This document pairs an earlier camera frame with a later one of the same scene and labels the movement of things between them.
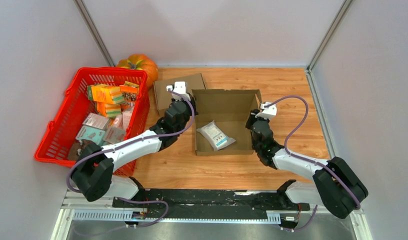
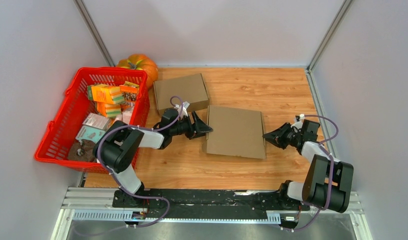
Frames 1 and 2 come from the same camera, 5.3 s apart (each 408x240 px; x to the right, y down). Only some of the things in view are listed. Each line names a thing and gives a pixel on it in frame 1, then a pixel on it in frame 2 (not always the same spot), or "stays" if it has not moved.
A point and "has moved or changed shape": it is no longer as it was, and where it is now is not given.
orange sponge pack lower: [109, 110] stays
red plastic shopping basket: [76, 107] stays
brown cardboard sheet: [229, 109] has moved or changed shape
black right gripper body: [252, 119] to [293, 135]
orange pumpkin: [141, 62] stays
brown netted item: [74, 151] stays
